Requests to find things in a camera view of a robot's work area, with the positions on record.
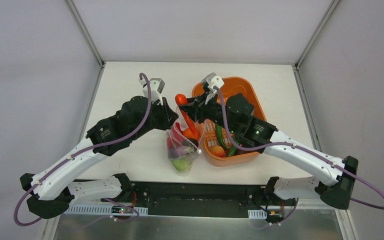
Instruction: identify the red toy chili pepper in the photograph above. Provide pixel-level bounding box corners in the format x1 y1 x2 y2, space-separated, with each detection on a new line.
166 122 183 150

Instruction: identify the orange toy tangerine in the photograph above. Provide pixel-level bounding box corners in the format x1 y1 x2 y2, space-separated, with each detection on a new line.
182 128 197 140

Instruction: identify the clear pink zip top bag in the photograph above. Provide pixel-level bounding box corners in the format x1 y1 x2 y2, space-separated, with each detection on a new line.
165 108 206 176

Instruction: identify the purple toy eggplant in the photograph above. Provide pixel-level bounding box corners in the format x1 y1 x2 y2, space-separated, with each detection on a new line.
168 145 195 160

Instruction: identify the green toy cabbage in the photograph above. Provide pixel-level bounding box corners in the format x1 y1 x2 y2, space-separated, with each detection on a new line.
171 157 194 173

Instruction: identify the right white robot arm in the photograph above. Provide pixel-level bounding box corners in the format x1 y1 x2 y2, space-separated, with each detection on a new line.
179 93 359 210

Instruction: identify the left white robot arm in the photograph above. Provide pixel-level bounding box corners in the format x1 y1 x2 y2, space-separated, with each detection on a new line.
20 96 179 219

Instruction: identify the long green toy pepper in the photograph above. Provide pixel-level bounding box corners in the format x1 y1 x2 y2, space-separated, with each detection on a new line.
226 145 238 158

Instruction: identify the orange plastic basket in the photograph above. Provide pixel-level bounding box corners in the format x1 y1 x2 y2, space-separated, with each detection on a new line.
203 76 267 167

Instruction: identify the orange yellow toy peach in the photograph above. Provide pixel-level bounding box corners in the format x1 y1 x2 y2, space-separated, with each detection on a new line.
209 145 226 158

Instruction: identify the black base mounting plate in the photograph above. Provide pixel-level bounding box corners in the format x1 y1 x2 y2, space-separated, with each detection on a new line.
100 180 297 220

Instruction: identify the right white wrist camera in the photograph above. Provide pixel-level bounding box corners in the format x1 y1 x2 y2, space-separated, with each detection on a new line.
201 72 225 104

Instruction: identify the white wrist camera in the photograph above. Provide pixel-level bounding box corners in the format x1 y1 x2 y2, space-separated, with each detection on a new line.
201 72 225 104
139 78 165 106

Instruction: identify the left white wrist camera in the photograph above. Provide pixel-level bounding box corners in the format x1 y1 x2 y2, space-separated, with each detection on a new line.
139 78 165 106

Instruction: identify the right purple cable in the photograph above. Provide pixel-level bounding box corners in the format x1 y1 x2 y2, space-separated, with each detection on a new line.
214 86 384 229

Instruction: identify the purple cable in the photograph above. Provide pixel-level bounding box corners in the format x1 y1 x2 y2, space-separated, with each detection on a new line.
214 86 384 229
13 72 153 227

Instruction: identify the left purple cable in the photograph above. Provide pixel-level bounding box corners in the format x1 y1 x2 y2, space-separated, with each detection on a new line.
13 72 153 227

